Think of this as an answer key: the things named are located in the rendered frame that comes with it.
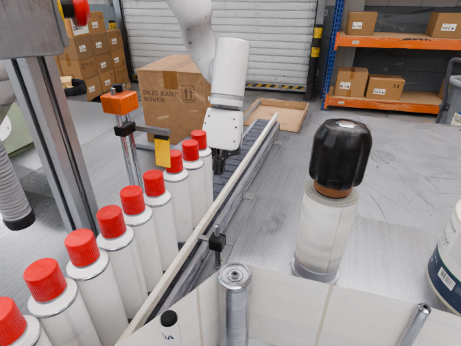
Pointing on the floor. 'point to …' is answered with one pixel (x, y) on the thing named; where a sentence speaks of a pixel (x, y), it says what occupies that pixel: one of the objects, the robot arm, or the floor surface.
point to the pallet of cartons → (94, 56)
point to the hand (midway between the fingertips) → (219, 167)
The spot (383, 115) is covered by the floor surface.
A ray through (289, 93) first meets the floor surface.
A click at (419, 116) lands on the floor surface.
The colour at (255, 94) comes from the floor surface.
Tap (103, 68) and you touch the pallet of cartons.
